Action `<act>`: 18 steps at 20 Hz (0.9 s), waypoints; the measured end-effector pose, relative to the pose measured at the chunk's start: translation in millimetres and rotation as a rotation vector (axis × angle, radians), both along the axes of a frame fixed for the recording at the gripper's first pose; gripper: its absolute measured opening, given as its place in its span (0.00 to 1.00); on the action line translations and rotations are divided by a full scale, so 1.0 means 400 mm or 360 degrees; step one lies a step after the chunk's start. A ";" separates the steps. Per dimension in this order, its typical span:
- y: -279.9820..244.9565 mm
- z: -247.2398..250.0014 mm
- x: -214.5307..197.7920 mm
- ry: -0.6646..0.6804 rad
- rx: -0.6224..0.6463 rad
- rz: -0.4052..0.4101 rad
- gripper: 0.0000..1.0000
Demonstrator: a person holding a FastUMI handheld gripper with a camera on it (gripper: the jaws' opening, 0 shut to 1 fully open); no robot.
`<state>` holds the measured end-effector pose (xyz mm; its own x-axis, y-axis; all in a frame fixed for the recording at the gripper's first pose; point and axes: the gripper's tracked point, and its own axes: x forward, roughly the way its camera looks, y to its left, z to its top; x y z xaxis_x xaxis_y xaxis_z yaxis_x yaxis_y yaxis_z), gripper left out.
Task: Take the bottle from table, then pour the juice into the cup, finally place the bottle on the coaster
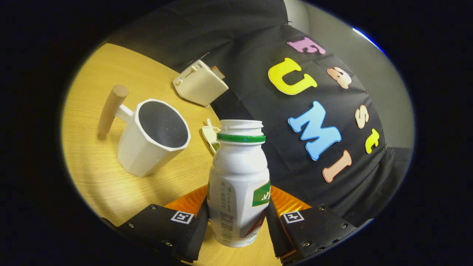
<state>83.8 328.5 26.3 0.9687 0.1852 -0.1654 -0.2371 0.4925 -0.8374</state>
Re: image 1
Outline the wooden table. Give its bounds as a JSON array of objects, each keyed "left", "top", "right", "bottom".
[{"left": 61, "top": 43, "right": 281, "bottom": 266}]

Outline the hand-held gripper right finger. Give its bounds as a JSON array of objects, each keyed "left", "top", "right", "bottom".
[{"left": 266, "top": 186, "right": 358, "bottom": 263}]

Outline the cream toaster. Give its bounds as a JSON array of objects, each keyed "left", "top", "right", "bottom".
[{"left": 173, "top": 60, "right": 229, "bottom": 108}]

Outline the white juice bottle green label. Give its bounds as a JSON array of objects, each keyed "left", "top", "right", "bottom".
[{"left": 207, "top": 119, "right": 271, "bottom": 248}]

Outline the black backdrop cloth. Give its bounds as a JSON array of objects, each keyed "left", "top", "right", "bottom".
[{"left": 100, "top": 0, "right": 412, "bottom": 228}]

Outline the white divided dish of beans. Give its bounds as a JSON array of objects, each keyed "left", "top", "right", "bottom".
[{"left": 202, "top": 119, "right": 222, "bottom": 154}]

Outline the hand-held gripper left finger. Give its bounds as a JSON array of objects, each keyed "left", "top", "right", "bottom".
[{"left": 102, "top": 185, "right": 210, "bottom": 263}]

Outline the white cup with wooden handle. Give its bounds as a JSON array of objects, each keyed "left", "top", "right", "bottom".
[{"left": 98, "top": 85, "right": 191, "bottom": 178}]

